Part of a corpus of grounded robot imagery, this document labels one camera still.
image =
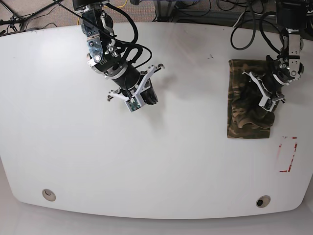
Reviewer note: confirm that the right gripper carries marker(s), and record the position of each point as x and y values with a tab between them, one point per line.
132	80

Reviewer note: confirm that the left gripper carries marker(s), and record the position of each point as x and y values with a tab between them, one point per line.
271	86

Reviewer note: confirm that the camouflage T-shirt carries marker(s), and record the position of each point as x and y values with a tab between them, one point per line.
245	118

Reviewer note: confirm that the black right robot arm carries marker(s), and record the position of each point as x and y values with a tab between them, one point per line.
113	58

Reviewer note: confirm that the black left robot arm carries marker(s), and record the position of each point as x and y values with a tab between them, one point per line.
291	17

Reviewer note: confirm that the red tape rectangle marking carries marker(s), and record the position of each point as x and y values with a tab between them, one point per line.
286	154

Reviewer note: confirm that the black tripod legs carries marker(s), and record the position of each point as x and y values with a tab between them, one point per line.
51	17

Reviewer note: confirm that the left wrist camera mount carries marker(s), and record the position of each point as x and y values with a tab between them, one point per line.
269	99

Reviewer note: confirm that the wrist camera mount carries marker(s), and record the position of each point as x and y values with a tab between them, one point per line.
269	99
133	101

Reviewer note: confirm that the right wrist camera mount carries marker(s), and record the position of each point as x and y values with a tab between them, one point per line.
133	101

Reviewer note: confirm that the aluminium frame post base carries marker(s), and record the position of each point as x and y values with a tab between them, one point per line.
164	10

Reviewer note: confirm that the right table cable grommet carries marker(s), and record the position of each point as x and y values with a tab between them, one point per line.
263	201

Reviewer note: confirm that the table cable grommet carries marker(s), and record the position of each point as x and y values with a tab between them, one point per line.
49	195
263	201

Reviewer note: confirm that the left table cable grommet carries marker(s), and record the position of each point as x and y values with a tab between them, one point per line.
49	195

